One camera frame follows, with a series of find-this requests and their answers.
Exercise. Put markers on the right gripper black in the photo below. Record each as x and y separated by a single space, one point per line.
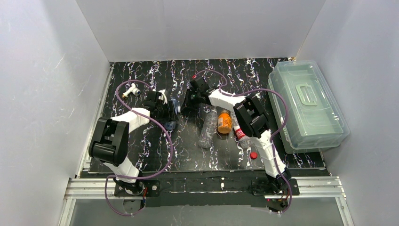
188 103

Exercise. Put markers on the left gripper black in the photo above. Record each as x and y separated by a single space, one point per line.
169 111

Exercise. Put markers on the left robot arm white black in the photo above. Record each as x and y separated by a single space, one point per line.
109 142

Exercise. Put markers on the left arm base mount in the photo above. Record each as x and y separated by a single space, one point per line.
139 190

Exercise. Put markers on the clear blue-tinted bottle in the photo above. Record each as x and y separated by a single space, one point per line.
173 111

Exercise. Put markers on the red bottle cap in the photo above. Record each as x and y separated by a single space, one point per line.
253 155

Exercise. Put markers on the orange juice bottle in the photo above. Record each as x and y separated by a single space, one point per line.
224 124

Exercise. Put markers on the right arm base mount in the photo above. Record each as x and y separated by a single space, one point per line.
278 200

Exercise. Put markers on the white pipe fitting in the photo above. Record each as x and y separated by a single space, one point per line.
133 89

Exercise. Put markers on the clear empty plastic bottle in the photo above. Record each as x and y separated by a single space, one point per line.
208 129

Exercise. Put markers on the red label water bottle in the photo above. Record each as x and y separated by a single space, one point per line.
244 140

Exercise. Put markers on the clear plastic storage box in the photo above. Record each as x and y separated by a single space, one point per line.
315 122

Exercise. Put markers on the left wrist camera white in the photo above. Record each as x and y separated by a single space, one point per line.
163 98

